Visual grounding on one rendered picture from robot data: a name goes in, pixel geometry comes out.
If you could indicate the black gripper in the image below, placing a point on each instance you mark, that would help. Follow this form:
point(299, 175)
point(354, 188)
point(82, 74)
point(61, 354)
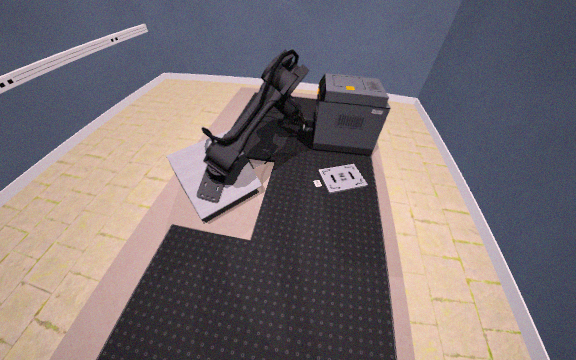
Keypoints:
point(292, 114)

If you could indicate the dark grey boxy machine housing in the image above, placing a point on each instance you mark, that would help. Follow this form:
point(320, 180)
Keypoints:
point(351, 114)

